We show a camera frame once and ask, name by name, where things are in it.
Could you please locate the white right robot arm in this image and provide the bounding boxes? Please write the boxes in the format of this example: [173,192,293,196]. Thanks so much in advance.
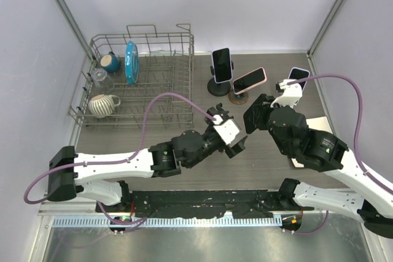
[243,94,392,239]

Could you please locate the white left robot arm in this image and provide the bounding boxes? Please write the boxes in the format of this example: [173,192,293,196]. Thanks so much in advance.
[47,104,246,212]

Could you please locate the black rear phone stand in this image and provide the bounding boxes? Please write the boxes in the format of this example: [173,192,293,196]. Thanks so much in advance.
[207,61,234,97]

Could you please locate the wooden round phone stand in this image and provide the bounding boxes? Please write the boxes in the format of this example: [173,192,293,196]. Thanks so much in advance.
[228,91,249,105]

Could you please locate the pink case phone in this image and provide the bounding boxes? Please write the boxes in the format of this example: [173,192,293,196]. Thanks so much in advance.
[233,67,267,95]

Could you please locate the lilac case phone rear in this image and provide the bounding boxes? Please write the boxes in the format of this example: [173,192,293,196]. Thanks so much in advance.
[211,48,233,84]

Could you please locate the lilac case phone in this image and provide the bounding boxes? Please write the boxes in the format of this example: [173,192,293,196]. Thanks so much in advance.
[288,67,310,80]
[211,48,233,84]

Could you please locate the lilac case phone right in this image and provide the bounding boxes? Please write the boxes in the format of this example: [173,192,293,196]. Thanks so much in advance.
[288,67,310,80]

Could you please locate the white flat board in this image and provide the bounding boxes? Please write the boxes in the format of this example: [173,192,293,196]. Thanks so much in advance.
[291,116,333,169]

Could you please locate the blue plate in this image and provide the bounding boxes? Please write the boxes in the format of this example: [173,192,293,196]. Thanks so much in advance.
[124,40,139,85]

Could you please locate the striped white mug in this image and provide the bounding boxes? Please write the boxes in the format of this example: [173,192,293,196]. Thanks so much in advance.
[88,94,122,118]

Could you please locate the blue ceramic mug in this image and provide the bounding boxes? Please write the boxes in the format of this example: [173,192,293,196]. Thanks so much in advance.
[100,52,121,74]

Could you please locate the clear drinking glass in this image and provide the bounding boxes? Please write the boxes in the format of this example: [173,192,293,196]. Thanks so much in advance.
[91,68,114,91]

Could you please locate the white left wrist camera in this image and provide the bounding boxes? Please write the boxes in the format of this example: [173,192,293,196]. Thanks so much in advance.
[212,115,241,145]

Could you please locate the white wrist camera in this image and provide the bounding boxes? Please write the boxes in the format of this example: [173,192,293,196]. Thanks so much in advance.
[212,115,241,145]
[271,79,303,108]

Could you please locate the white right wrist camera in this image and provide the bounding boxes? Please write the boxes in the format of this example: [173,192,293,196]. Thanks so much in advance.
[271,79,303,108]

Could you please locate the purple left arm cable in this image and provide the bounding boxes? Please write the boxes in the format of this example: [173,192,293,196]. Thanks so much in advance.
[23,91,220,205]

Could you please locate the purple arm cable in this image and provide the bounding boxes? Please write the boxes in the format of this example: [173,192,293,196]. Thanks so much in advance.
[23,91,220,205]
[281,73,393,195]

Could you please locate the grey wire dish rack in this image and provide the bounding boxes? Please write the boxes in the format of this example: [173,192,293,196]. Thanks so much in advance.
[68,23,194,127]

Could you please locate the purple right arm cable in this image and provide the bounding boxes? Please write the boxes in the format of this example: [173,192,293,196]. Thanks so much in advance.
[281,73,393,195]

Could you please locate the white slotted cable duct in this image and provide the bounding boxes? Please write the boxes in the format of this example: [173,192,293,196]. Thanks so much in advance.
[52,215,282,228]

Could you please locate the right aluminium frame post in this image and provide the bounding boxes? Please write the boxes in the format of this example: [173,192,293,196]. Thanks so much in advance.
[307,0,346,58]

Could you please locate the aluminium frame post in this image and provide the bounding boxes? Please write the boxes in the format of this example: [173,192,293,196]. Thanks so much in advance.
[54,0,96,61]
[307,0,346,58]

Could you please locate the left aluminium frame post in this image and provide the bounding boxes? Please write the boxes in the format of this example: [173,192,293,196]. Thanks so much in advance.
[54,0,96,61]

